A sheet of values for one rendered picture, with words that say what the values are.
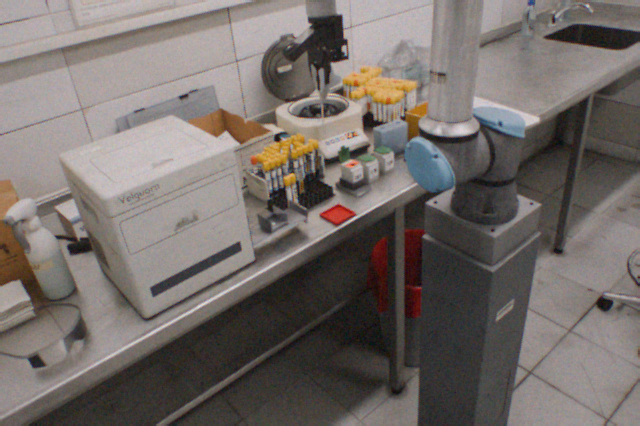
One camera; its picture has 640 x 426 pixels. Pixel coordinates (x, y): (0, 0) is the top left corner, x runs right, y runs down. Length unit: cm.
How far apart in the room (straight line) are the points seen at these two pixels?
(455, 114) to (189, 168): 51
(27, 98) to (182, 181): 65
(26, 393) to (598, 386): 182
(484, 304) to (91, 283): 90
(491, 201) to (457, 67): 33
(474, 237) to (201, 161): 60
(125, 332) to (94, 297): 16
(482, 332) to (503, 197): 33
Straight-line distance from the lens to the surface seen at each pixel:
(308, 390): 209
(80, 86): 162
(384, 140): 159
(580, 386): 219
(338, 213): 137
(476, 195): 118
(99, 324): 121
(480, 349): 136
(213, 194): 110
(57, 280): 129
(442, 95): 100
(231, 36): 180
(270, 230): 126
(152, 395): 186
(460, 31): 96
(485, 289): 123
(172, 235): 109
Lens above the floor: 161
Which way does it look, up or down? 32 degrees down
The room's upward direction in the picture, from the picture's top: 5 degrees counter-clockwise
